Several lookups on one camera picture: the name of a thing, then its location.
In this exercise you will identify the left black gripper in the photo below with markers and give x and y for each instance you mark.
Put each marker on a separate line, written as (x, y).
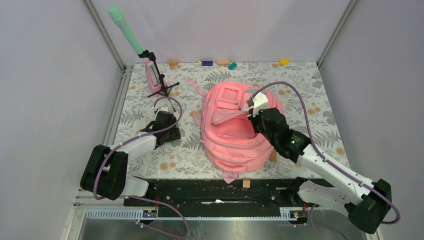
(174, 134)

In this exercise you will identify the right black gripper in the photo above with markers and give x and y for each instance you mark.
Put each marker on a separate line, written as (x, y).
(254, 119)

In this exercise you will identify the pink school backpack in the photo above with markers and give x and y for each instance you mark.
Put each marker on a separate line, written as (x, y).
(226, 133)

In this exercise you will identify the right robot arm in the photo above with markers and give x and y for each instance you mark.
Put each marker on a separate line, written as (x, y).
(364, 201)

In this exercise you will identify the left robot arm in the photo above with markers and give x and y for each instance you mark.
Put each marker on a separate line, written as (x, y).
(105, 174)

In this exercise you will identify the black microphone tripod stand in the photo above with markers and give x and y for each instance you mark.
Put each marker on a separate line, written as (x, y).
(165, 89)

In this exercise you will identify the tan block near backpack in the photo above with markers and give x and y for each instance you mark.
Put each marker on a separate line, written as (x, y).
(273, 156)

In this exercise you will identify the pink metronome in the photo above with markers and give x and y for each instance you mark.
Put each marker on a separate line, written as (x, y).
(152, 77)

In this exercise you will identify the tan wooden block rear left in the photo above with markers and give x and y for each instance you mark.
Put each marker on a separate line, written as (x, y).
(173, 62)

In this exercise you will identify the wooden block on base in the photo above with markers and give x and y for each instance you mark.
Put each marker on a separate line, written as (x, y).
(246, 183)

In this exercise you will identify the yellow toy block rear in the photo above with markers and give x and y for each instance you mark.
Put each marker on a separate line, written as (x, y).
(284, 62)

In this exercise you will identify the teal toy block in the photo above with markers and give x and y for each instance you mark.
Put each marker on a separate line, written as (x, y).
(232, 66)

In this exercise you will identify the purple toy block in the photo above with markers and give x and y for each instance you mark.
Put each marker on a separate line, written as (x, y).
(207, 63)

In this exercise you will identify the long tan wooden block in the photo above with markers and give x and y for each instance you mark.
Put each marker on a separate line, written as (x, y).
(223, 62)

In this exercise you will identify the mint green microphone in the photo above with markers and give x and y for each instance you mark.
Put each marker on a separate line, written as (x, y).
(117, 16)

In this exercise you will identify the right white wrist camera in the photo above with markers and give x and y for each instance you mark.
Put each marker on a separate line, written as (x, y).
(258, 103)

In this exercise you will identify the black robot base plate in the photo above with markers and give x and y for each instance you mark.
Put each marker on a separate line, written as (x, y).
(216, 198)

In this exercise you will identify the grey slotted cable duct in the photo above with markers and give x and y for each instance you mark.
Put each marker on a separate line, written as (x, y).
(282, 214)

